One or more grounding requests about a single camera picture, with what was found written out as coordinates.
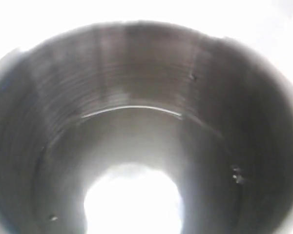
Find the stainless steel cup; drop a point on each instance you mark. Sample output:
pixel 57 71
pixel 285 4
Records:
pixel 211 113

